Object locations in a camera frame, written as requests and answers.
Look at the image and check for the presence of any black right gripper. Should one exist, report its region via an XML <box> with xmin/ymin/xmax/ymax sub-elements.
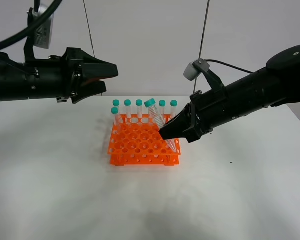
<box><xmin>159</xmin><ymin>91</ymin><xmax>214</xmax><ymax>143</ymax></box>

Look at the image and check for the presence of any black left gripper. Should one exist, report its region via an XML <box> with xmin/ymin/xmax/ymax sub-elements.
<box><xmin>56</xmin><ymin>47</ymin><xmax>119</xmax><ymax>104</ymax></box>

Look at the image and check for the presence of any teal capped test tube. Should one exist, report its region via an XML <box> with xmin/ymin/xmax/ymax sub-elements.
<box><xmin>124</xmin><ymin>99</ymin><xmax>132</xmax><ymax>119</ymax></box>
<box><xmin>144</xmin><ymin>98</ymin><xmax>177</xmax><ymax>153</ymax></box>
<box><xmin>112</xmin><ymin>99</ymin><xmax>120</xmax><ymax>109</ymax></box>
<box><xmin>159</xmin><ymin>99</ymin><xmax>166</xmax><ymax>123</ymax></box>
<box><xmin>135</xmin><ymin>99</ymin><xmax>143</xmax><ymax>119</ymax></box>
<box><xmin>170</xmin><ymin>100</ymin><xmax>178</xmax><ymax>119</ymax></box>
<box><xmin>111</xmin><ymin>107</ymin><xmax>121</xmax><ymax>127</ymax></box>

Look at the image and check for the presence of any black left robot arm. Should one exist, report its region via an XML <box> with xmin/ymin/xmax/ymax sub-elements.
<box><xmin>0</xmin><ymin>47</ymin><xmax>119</xmax><ymax>104</ymax></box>

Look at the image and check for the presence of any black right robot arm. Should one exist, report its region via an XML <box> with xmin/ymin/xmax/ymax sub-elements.
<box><xmin>159</xmin><ymin>45</ymin><xmax>300</xmax><ymax>143</ymax></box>

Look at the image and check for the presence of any orange test tube rack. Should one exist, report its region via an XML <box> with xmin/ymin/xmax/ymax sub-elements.
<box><xmin>107</xmin><ymin>114</ymin><xmax>181</xmax><ymax>166</ymax></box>

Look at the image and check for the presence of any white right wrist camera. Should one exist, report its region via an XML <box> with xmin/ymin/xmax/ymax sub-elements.
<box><xmin>183</xmin><ymin>58</ymin><xmax>210</xmax><ymax>81</ymax></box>

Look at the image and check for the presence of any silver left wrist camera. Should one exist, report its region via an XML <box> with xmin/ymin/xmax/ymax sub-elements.
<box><xmin>28</xmin><ymin>1</ymin><xmax>54</xmax><ymax>49</ymax></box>

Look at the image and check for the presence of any black right camera cable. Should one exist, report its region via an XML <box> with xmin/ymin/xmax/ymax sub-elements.
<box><xmin>204</xmin><ymin>59</ymin><xmax>256</xmax><ymax>75</ymax></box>

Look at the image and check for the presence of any black camera cable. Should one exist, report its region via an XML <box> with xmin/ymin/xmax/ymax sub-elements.
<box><xmin>204</xmin><ymin>59</ymin><xmax>256</xmax><ymax>75</ymax></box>
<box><xmin>0</xmin><ymin>0</ymin><xmax>64</xmax><ymax>51</ymax></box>

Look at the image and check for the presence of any black left camera cable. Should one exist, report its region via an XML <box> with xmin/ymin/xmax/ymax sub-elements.
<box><xmin>0</xmin><ymin>0</ymin><xmax>64</xmax><ymax>51</ymax></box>

